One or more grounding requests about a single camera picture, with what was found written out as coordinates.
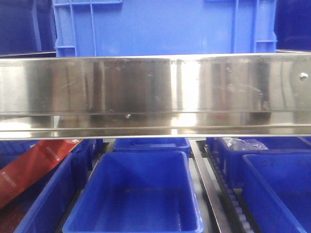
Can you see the stainless steel shelf beam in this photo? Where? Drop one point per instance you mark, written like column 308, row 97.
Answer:
column 255, row 94

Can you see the blue centre rear bin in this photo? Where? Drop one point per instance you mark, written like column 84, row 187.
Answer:
column 152, row 144

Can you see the blue bin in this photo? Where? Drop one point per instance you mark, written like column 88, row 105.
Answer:
column 278, row 193
column 152, row 144
column 41, row 207
column 232, row 162
column 138, row 192

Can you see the blue centre front bin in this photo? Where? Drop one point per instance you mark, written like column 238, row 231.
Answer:
column 138, row 192

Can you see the clear plastic bag parts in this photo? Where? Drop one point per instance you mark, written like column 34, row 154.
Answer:
column 235, row 143

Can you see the blue right rear bin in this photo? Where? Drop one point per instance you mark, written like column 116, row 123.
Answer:
column 232, row 162

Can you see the white roller track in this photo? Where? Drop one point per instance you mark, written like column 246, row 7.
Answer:
column 232, row 206

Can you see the large blue upper crate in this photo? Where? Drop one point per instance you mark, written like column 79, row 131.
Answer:
column 163, row 27

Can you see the blue right front bin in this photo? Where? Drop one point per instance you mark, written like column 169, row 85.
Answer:
column 278, row 193

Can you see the blue left bin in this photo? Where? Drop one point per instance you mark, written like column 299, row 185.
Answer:
column 41, row 207

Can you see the red brown package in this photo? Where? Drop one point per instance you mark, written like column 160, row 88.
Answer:
column 31, row 166

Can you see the dark blue crate upper left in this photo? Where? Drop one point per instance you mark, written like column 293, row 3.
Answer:
column 26, row 26

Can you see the dark blue crate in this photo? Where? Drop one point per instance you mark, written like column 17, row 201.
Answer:
column 293, row 25
column 26, row 26

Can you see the dark blue crate upper right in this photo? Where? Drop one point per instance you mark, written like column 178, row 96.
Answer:
column 293, row 25

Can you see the steel shelf divider rail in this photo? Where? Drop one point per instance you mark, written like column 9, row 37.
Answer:
column 219, row 220

